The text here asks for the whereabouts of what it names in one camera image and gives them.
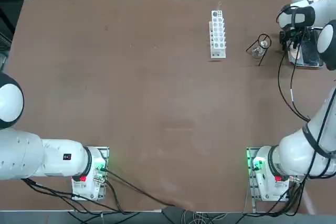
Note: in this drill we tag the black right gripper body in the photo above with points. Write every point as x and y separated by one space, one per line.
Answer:
290 35

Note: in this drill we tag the black iron tripod stand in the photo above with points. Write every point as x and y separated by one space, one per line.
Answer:
264 56

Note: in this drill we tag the glass alcohol lamp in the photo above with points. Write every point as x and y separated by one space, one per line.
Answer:
258 51

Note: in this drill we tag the glass test tube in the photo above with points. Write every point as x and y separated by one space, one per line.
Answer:
218 7

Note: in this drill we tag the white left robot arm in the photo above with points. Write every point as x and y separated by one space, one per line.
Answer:
52 161

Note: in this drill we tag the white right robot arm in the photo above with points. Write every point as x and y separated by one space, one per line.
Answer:
296 150

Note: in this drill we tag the steel tray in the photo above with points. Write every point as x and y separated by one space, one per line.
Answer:
307 61

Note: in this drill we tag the white test tube rack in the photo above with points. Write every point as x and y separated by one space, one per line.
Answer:
218 51

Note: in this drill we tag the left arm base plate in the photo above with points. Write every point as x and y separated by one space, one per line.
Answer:
105 153

